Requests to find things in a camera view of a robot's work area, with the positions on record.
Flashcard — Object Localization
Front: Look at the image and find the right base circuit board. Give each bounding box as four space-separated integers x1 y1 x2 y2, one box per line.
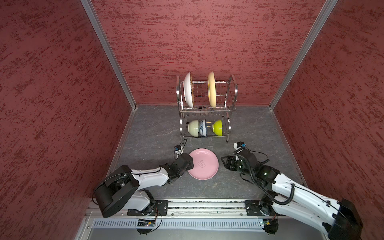
263 219 279 235

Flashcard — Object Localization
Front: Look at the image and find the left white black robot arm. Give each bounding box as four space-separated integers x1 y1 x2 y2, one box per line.
91 153 194 218

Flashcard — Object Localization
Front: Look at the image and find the white patterned deep plate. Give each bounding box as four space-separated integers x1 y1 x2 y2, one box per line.
184 72 194 109

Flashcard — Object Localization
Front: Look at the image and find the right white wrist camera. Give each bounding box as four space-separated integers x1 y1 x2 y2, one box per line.
234 142 247 152

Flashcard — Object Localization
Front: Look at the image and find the pale green bowl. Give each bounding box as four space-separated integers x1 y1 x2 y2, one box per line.
188 120 199 138

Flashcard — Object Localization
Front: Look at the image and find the pink bear plate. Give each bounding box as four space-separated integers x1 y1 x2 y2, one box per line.
188 149 219 181

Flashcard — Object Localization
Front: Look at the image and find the right aluminium corner post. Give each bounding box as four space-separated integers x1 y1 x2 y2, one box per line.
269 0 338 112

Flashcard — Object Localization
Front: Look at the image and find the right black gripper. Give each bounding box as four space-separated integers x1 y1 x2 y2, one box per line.
220 155 254 178

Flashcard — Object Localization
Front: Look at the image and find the right black corrugated cable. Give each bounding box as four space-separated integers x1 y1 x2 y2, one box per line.
236 149 296 206

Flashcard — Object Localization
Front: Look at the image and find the blue floral white bowl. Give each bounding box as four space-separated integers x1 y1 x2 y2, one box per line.
199 120 207 137

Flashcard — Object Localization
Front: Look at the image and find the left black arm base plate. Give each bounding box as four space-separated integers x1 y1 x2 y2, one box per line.
127 200 169 217

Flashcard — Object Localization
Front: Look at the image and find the lime green bowl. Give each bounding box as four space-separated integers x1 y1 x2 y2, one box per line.
212 120 223 137

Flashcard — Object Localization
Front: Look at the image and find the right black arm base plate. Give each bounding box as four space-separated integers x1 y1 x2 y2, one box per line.
245 200 282 217

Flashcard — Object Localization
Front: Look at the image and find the aluminium corner post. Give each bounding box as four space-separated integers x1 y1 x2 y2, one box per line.
269 0 338 112
81 0 137 111

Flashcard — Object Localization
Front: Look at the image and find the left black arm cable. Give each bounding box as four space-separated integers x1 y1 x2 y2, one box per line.
91 138 188 205

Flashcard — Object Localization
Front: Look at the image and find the left base circuit board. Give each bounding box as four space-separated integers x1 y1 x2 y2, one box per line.
136 219 157 235

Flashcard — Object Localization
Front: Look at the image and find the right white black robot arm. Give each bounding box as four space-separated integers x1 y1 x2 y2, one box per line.
221 147 363 240

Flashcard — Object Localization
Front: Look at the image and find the left aluminium corner post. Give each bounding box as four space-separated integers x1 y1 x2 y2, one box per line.
81 0 137 111

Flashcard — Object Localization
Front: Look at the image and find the yellow bear plate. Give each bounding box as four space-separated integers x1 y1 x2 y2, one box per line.
207 72 216 108

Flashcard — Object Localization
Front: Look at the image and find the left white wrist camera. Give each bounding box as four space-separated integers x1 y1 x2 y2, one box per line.
174 145 184 160

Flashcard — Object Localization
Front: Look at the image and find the base circuit board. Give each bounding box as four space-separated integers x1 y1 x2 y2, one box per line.
263 219 279 235
136 219 157 235

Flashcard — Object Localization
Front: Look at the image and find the steel two-tier dish rack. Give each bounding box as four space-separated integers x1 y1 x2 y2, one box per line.
176 75 239 142

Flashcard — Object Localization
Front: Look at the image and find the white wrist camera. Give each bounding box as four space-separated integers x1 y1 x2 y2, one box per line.
174 145 184 160
234 142 247 152

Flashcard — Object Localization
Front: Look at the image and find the aluminium front rail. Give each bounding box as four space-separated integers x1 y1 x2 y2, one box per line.
85 197 329 232

